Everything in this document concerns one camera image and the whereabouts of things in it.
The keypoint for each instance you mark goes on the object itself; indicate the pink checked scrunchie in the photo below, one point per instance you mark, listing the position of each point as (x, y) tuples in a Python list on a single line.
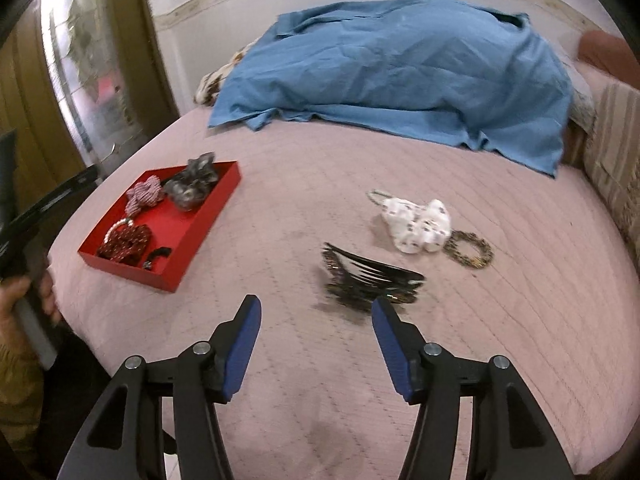
[(144, 194)]

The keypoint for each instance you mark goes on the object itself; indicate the striped beige pillow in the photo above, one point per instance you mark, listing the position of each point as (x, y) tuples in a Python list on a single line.
[(612, 159)]

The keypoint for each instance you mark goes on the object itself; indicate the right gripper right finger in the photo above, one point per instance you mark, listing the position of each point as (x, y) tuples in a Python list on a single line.
[(511, 437)]

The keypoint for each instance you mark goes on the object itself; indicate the red dotted scrunchie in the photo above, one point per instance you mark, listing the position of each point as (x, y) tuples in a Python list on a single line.
[(125, 243)]

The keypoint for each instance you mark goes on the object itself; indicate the red cardboard tray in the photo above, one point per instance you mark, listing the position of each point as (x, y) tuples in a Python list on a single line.
[(182, 231)]

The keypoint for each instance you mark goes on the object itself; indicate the wooden glass door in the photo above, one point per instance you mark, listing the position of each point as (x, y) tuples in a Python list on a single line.
[(82, 84)]

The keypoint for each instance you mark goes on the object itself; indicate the floral patterned fabric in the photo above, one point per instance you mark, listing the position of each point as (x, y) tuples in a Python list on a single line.
[(210, 85)]

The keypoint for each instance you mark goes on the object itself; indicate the grey chiffon scrunchie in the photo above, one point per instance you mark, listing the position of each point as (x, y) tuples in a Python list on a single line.
[(192, 185)]

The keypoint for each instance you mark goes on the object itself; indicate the brown pink pillow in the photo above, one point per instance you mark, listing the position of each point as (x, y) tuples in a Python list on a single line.
[(610, 54)]

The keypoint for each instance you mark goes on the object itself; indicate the white dotted scrunchie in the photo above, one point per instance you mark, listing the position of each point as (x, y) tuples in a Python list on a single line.
[(417, 228)]

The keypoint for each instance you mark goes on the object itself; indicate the blue cloth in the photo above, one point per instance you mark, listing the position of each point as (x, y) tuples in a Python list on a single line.
[(441, 71)]

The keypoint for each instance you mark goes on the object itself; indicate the person left hand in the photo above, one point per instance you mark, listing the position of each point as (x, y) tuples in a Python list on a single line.
[(13, 290)]

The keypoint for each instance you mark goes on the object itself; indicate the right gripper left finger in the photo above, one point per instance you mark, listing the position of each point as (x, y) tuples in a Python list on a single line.
[(123, 438)]

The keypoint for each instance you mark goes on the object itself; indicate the black hair claw clip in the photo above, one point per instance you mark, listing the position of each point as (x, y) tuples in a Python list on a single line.
[(357, 281)]

